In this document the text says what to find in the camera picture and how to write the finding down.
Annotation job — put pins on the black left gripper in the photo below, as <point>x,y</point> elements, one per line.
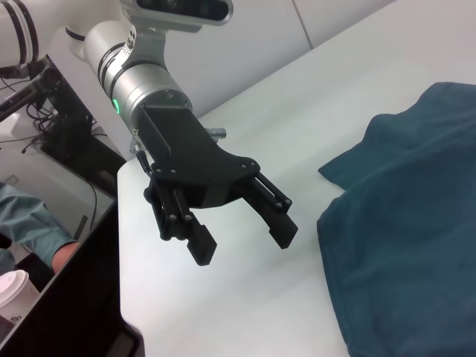
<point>186,148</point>

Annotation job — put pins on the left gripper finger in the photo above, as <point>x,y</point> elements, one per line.
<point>282,230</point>

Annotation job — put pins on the teal blue t-shirt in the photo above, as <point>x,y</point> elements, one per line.
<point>409,223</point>

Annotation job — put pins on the bystander bare hand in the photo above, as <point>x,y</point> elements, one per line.
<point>63,256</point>

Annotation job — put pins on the silver connector stub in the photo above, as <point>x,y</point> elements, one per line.
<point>219,133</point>

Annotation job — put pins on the small black bar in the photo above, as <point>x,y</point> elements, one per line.
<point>80,227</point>

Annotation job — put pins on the black stand base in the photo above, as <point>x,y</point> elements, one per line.
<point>74,126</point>

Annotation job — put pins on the white paper cup with lid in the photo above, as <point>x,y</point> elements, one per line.
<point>16,294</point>

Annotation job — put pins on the white side desk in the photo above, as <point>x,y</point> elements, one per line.
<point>22,163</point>

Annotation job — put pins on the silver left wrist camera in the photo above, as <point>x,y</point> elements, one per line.
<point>208,11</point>

